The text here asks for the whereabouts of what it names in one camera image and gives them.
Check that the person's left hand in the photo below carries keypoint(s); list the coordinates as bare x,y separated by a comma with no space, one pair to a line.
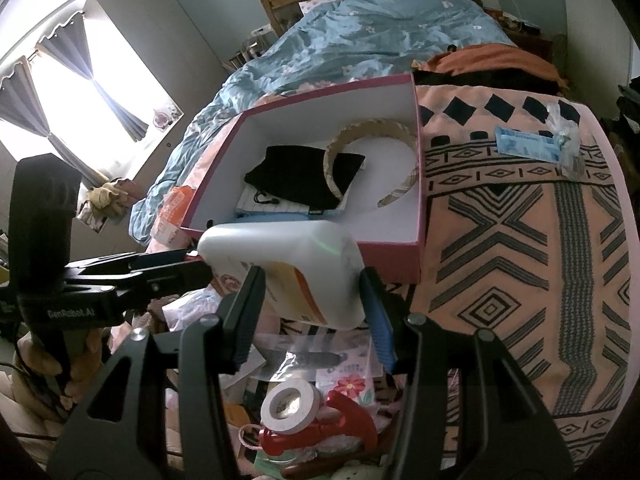
82,355

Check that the orange cloth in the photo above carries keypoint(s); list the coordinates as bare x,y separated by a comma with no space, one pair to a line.
490,57

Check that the dark clothes pile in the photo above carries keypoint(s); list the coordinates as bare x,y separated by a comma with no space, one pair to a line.
622,105

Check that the pink cardboard box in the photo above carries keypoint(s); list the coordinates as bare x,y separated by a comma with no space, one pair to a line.
390,262

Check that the crumpled clear plastic wrap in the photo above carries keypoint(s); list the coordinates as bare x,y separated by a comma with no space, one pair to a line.
280,355

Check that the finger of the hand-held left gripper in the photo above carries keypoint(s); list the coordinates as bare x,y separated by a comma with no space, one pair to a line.
185,275
165,258

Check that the peach patterned blanket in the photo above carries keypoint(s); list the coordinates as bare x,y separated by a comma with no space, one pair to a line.
500,260

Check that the white bottle with orange label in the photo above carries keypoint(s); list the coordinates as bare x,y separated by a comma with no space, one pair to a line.
280,250

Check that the white tape roll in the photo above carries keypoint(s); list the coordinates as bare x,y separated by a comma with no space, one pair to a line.
270,417

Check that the dark wooden nightstand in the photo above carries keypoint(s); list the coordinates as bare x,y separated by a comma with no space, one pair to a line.
540,40

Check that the blue floral duvet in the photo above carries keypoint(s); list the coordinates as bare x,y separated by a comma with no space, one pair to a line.
350,35

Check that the yellowish crumpled cloth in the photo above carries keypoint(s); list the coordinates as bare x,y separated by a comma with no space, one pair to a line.
107,200

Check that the orange white tissue pack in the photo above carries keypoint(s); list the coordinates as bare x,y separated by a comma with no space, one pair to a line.
172,215

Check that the white wall socket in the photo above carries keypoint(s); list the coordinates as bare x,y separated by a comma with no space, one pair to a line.
260,30

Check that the floral patterned pouch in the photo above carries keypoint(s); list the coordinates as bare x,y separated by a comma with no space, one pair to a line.
350,385

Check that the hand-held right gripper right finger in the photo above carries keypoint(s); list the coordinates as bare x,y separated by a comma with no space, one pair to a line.
380,325

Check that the striped white zipper pouch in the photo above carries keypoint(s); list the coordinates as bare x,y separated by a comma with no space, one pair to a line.
265,205

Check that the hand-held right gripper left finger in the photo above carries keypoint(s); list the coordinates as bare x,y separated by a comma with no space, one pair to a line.
245,315

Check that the plaid headband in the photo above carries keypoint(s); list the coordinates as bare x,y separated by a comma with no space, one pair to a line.
331,165

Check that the red tape dispenser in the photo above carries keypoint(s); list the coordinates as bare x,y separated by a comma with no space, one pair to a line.
350,410

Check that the small windowsill ornament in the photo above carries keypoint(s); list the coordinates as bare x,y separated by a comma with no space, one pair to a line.
165,119

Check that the dotted white pillow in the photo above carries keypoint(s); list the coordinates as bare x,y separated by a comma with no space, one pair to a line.
325,2

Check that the grey curtain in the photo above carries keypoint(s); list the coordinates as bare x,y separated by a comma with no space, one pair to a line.
80,60
30,105

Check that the clear plastic bag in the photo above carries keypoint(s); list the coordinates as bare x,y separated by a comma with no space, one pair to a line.
565,125

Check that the blue paper packet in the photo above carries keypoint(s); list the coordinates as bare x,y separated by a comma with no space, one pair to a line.
525,144

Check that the window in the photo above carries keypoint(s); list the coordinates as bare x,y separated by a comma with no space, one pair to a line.
125,70

